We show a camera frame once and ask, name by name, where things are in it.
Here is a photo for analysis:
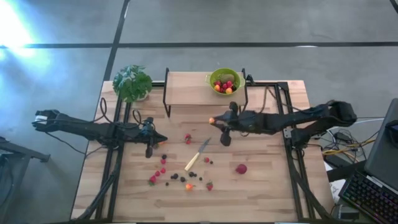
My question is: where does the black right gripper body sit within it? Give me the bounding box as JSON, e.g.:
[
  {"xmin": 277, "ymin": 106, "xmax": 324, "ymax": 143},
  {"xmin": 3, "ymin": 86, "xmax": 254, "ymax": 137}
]
[{"xmin": 220, "ymin": 102, "xmax": 249, "ymax": 147}]

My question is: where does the knife with cream handle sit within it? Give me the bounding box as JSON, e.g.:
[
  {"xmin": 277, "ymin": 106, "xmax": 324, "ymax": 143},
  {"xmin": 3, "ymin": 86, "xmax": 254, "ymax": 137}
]
[{"xmin": 184, "ymin": 138, "xmax": 212, "ymax": 172}]

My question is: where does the white paper sheet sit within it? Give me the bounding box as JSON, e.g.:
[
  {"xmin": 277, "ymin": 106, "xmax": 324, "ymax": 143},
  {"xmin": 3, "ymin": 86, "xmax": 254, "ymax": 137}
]
[{"xmin": 329, "ymin": 179, "xmax": 346, "ymax": 203}]

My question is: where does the black backlit keyboard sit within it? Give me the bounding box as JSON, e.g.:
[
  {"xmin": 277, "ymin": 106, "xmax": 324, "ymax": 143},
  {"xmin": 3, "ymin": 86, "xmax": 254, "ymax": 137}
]
[{"xmin": 338, "ymin": 170, "xmax": 398, "ymax": 224}]

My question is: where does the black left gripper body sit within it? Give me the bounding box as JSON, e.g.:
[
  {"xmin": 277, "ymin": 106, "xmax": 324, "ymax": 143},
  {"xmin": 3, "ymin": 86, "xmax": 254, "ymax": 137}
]
[{"xmin": 139, "ymin": 117, "xmax": 156, "ymax": 159}]

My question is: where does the green colander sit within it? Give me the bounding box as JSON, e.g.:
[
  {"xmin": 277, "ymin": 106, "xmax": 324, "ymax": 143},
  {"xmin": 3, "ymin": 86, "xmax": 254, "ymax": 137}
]
[{"xmin": 205, "ymin": 67, "xmax": 246, "ymax": 96}]

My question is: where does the yellow cable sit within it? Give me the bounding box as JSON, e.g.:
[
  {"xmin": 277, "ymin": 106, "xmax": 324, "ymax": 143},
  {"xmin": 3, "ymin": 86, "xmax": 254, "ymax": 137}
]
[{"xmin": 322, "ymin": 138, "xmax": 377, "ymax": 156}]

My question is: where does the green leafy plant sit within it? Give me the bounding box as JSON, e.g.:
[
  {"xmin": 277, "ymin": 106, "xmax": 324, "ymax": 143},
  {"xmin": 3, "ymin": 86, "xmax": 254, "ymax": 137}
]
[{"xmin": 112, "ymin": 64, "xmax": 153, "ymax": 103}]

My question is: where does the brown cable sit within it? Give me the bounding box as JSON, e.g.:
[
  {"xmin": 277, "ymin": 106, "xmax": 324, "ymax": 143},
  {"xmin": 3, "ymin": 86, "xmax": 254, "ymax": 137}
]
[{"xmin": 261, "ymin": 86, "xmax": 280, "ymax": 114}]

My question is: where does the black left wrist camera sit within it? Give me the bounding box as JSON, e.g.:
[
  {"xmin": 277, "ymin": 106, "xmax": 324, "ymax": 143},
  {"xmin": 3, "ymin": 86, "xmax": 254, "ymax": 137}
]
[{"xmin": 141, "ymin": 123, "xmax": 155, "ymax": 136}]

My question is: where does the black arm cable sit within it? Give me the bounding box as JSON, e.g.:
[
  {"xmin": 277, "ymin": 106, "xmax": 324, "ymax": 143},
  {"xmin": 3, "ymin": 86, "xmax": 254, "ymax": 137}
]
[{"xmin": 98, "ymin": 97, "xmax": 119, "ymax": 125}]

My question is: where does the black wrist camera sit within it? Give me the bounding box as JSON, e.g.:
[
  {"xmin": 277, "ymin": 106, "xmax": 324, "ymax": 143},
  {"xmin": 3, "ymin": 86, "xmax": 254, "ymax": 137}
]
[
  {"xmin": 141, "ymin": 123, "xmax": 155, "ymax": 136},
  {"xmin": 238, "ymin": 111, "xmax": 257, "ymax": 127}
]

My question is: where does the black metal stand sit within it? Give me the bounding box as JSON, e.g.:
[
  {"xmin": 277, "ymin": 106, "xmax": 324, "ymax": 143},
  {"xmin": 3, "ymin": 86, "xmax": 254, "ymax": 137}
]
[{"xmin": 0, "ymin": 136, "xmax": 51, "ymax": 224}]

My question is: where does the wooden shelf with black legs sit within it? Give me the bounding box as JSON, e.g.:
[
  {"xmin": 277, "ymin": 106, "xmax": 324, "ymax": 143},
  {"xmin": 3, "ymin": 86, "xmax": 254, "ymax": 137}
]
[{"xmin": 162, "ymin": 67, "xmax": 249, "ymax": 118}]

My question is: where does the grey laptop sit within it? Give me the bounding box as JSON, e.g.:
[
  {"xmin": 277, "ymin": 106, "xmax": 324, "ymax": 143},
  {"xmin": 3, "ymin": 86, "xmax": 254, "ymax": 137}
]
[{"xmin": 364, "ymin": 98, "xmax": 398, "ymax": 187}]

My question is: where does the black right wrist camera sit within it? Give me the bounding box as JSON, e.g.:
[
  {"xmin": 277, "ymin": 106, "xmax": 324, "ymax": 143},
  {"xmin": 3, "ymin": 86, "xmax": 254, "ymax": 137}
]
[{"xmin": 238, "ymin": 111, "xmax": 257, "ymax": 127}]

